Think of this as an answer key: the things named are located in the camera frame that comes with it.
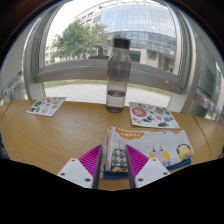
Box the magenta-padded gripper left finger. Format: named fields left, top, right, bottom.
left=57, top=144, right=103, bottom=190

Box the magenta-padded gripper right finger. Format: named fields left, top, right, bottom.
left=124, top=144, right=172, bottom=189

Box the white owl-print towel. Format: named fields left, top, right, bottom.
left=101, top=126, right=195, bottom=180

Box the sticker sheet with red circle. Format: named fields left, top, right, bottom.
left=128, top=101, right=181, bottom=130

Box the sticker sheet with small stickers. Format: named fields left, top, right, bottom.
left=26, top=96, right=68, bottom=117

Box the clear grey water bottle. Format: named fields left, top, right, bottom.
left=105, top=37, right=132, bottom=114

